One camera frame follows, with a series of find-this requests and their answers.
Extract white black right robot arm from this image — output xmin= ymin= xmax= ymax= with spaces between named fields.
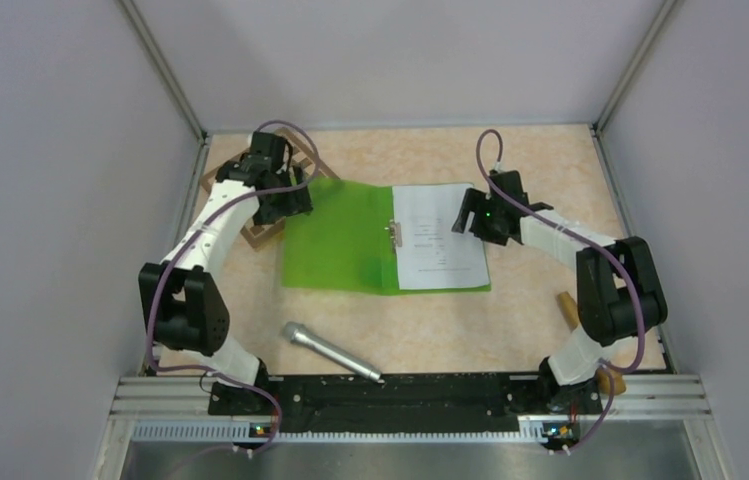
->
xmin=452 ymin=170 xmax=668 ymax=412

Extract white slotted cable duct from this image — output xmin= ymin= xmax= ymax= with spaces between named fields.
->
xmin=131 ymin=420 xmax=548 ymax=444

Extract wooden chessboard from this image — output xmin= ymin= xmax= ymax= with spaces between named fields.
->
xmin=199 ymin=122 xmax=338 ymax=249

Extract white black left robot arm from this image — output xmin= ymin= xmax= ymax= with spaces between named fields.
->
xmin=138 ymin=131 xmax=313 ymax=414

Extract white paper files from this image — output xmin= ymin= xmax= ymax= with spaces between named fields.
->
xmin=392 ymin=183 xmax=491 ymax=291

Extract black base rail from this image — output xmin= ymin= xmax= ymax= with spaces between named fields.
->
xmin=208 ymin=372 xmax=602 ymax=434

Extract green plastic folder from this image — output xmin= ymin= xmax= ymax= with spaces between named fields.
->
xmin=282 ymin=178 xmax=491 ymax=296

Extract wooden rolling pin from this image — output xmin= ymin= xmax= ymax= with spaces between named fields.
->
xmin=550 ymin=292 xmax=627 ymax=395

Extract silver microphone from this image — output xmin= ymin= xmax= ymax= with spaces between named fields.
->
xmin=282 ymin=322 xmax=383 ymax=383

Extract metal folder clip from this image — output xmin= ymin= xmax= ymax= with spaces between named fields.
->
xmin=386 ymin=219 xmax=403 ymax=253

